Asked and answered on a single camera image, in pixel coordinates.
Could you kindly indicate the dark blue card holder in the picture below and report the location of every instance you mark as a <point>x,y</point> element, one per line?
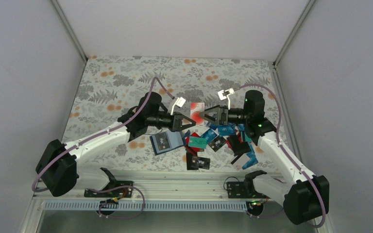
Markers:
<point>176,140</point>

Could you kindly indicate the floral patterned table mat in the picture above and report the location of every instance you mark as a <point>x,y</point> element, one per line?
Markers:
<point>111,85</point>

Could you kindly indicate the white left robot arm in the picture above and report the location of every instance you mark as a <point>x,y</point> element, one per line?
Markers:
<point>60,168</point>

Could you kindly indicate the grey slotted cable duct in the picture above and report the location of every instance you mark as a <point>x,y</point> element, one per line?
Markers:
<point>132,205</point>

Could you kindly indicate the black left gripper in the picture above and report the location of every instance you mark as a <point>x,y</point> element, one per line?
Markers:
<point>175,125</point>

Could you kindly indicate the black logo card with chip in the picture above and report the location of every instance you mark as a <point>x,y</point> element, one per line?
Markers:
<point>162,141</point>

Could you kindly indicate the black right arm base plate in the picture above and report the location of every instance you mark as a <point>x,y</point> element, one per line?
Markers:
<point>237,190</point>

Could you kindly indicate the blue card right pile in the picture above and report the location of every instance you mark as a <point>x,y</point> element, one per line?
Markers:
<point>251,162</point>

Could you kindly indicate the black patterned card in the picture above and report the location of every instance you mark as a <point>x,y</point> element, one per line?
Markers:
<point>217,143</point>

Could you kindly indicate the aluminium rail frame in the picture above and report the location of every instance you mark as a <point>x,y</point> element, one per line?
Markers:
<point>153,185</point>

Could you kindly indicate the teal card in pile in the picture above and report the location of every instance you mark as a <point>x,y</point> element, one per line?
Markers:
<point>197,142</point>

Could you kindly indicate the white card right pile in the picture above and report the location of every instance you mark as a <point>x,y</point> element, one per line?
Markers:
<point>239,161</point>

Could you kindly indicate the black card lower pile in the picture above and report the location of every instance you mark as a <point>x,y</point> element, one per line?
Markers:
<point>194,162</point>

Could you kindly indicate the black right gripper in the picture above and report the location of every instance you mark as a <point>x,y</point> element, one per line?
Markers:
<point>211,120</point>

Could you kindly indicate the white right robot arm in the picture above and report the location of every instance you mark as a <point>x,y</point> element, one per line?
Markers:
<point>303,195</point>

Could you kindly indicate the white floral VIP card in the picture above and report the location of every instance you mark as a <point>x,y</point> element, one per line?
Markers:
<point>195,109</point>

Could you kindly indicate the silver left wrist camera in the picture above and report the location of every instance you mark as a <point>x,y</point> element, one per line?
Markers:
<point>177,102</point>

